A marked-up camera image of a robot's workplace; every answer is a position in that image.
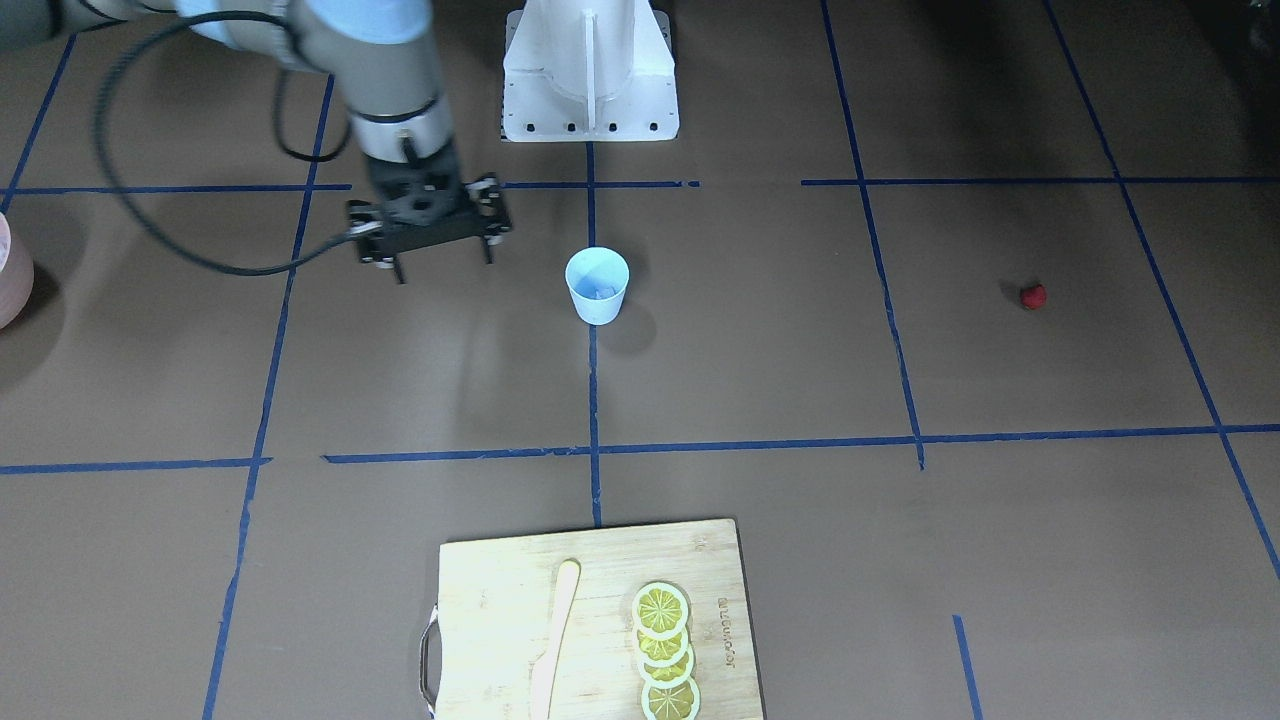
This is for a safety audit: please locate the bamboo cutting board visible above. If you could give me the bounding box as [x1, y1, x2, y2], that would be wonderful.
[421, 519, 765, 719]

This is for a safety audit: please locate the light blue paper cup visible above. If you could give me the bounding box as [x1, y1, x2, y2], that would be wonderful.
[564, 247, 630, 325]

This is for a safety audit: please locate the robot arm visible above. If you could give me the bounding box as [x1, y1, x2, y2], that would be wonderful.
[1, 1, 468, 225]

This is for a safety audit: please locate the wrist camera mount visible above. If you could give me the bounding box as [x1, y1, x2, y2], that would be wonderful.
[342, 174, 515, 284]

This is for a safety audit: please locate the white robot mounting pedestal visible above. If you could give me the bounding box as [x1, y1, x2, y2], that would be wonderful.
[500, 1, 680, 143]

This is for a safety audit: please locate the pink bowl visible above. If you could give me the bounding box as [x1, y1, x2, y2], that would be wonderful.
[1, 214, 35, 329]

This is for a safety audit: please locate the lemon slice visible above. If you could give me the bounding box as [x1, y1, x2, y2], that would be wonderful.
[637, 647, 696, 689]
[631, 582, 690, 641]
[634, 628, 690, 667]
[640, 679, 701, 720]

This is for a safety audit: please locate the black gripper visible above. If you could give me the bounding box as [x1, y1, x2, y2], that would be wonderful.
[362, 135, 468, 217]

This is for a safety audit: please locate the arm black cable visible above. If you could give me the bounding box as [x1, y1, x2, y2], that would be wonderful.
[92, 10, 390, 275]

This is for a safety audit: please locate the red strawberry on table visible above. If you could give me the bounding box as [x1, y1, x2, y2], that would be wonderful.
[1019, 284, 1048, 311]

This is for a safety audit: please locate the yellow plastic knife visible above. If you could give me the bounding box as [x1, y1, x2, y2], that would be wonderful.
[527, 559, 581, 719]

